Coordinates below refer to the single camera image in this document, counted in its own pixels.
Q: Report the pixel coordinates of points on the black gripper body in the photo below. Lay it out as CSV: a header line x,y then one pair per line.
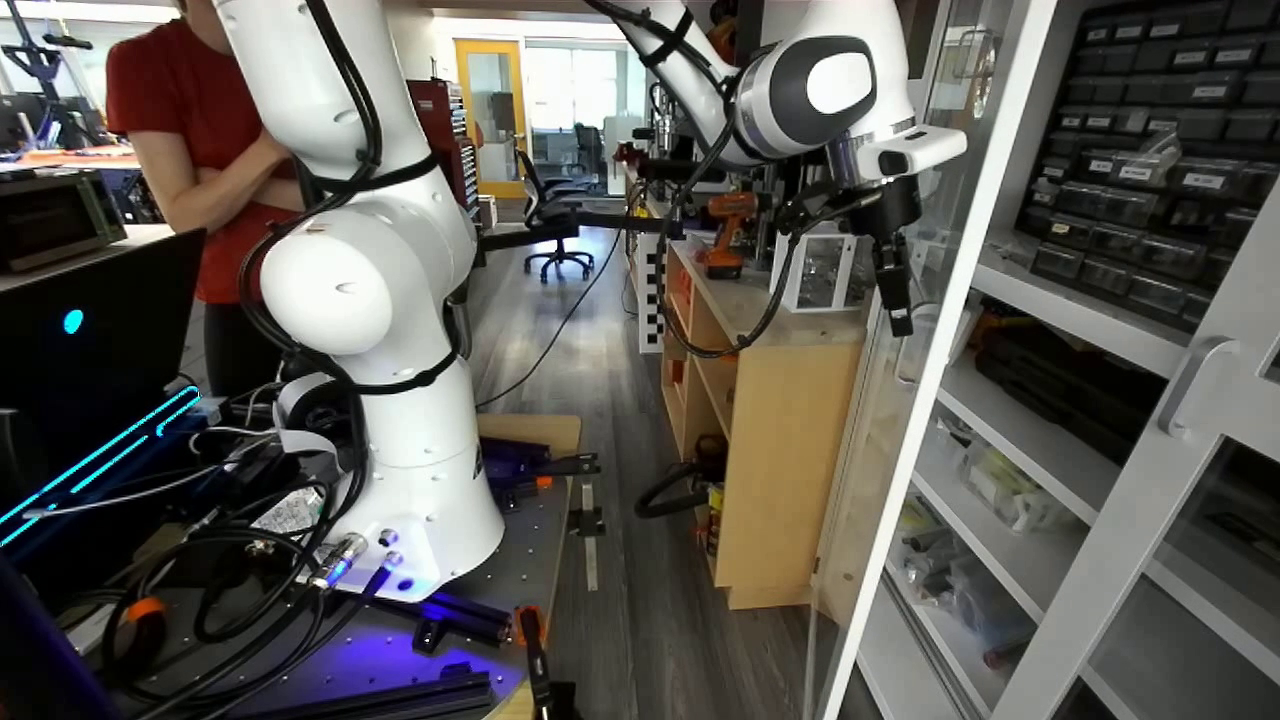
x,y
891,222

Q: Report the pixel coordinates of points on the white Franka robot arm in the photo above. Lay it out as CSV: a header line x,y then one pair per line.
x,y
403,442

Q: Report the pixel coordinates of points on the white shelving cabinet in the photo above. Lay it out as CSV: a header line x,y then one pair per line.
x,y
1066,306

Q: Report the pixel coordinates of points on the red tool cabinet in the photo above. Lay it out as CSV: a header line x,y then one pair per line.
x,y
438,123

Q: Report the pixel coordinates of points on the white open box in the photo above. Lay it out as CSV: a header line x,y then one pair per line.
x,y
803,286

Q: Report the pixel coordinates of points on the light wooden shelf unit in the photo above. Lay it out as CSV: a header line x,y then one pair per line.
x,y
785,453

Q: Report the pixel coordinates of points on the clear plastic parts box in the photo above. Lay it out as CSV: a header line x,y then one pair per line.
x,y
1000,484

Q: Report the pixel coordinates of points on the checkerboard calibration board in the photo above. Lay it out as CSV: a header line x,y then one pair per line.
x,y
651,300

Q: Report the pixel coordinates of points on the black small parts drawer organizer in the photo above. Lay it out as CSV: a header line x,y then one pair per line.
x,y
1161,161

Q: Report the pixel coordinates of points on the clear bag of parts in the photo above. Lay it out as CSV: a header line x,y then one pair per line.
x,y
962,586

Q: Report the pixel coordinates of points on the black office chair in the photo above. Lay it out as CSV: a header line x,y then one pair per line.
x,y
554,213

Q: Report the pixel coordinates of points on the small black clamp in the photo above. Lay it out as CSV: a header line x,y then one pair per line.
x,y
586,513

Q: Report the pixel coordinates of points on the black blue-lit clamp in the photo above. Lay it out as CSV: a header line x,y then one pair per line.
x,y
526,466

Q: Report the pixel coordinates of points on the black aluminium extrusion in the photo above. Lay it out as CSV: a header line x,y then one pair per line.
x,y
384,696

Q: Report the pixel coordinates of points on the person in red shirt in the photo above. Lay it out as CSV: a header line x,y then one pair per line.
x,y
173,93

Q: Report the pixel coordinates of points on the black laptop with cyan lights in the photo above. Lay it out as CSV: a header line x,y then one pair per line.
x,y
92,363

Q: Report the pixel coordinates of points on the orange and black round plug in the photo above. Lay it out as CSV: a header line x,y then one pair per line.
x,y
141,626

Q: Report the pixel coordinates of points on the black equipment case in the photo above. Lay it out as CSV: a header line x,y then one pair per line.
x,y
55,222

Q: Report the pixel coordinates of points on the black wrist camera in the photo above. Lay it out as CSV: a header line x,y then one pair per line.
x,y
855,209

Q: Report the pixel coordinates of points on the yellow door frame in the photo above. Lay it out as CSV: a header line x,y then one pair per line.
x,y
462,123

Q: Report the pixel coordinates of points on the blue-lit black bracket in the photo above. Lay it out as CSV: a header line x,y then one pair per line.
x,y
462,621

